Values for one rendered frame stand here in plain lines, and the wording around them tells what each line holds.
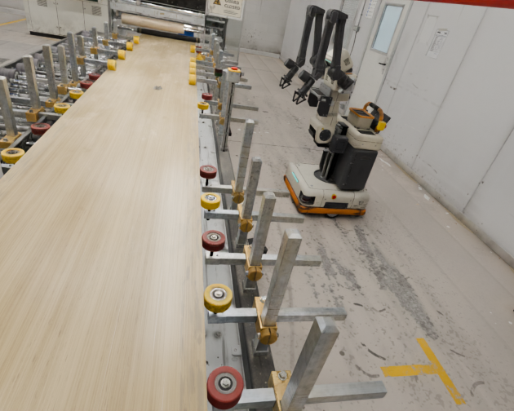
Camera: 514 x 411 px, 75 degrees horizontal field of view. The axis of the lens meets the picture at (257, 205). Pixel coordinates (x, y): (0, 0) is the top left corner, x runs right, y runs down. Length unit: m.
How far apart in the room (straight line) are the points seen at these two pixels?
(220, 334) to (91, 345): 0.48
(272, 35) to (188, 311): 11.15
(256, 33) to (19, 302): 11.10
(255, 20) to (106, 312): 11.07
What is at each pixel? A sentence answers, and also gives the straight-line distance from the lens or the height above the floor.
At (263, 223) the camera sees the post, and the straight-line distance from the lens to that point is 1.06.
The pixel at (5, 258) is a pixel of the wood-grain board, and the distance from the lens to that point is 1.14.
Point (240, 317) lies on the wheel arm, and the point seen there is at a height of 0.82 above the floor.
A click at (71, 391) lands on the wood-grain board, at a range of 0.84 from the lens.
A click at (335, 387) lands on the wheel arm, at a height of 0.85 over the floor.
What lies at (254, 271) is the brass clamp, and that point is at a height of 0.83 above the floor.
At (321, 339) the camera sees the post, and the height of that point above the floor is 1.13.
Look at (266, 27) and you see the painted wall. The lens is 11.71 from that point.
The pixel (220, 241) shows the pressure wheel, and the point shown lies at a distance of 1.12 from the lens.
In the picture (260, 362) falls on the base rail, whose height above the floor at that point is 0.70.
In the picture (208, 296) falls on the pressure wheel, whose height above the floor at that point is 0.91.
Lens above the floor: 1.62
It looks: 32 degrees down
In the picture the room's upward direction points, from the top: 12 degrees clockwise
